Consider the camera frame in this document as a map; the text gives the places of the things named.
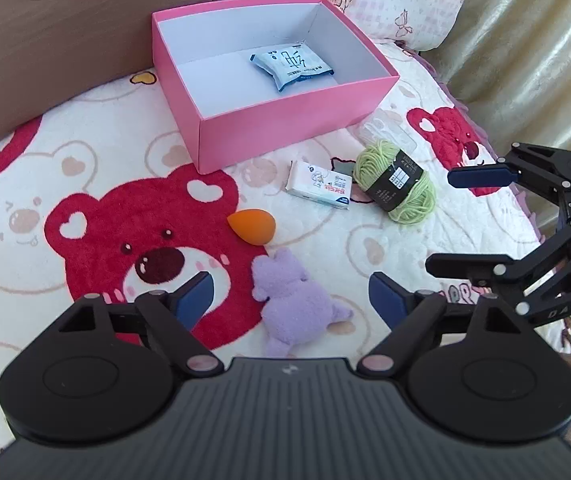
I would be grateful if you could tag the pink cardboard box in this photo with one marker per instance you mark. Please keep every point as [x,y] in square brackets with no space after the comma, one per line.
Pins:
[265,130]

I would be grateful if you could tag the green yarn ball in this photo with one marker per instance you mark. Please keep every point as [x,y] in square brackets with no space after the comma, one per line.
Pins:
[415,205]

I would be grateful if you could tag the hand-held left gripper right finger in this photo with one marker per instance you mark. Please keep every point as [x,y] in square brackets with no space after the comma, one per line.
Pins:
[384,300]

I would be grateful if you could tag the clear plastic floss box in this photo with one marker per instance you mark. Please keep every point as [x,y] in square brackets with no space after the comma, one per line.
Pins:
[385,132]

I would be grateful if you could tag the orange makeup sponge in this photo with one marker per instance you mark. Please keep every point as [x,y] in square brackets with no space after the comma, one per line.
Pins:
[250,227]

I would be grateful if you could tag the brown embroidered cushion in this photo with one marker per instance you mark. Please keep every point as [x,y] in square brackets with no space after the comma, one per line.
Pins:
[65,50]

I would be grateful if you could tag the purple plush toy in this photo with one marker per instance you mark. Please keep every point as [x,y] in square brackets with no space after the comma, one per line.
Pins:
[295,310]

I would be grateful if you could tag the bear printed blanket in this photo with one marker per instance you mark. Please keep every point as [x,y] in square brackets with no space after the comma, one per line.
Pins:
[90,125]

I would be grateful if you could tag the beige shiny curtain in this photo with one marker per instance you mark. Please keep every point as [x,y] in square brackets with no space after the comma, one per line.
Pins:
[540,60]

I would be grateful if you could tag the white tissue packet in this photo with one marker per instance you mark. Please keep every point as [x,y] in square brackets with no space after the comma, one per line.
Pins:
[315,185]

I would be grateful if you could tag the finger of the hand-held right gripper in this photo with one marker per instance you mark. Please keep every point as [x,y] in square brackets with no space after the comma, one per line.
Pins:
[465,266]
[480,176]

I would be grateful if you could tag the blue white wipes packet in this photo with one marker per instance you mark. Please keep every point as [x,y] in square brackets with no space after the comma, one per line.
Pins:
[290,65]

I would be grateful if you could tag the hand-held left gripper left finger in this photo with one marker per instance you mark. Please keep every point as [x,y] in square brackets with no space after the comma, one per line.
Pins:
[196,298]

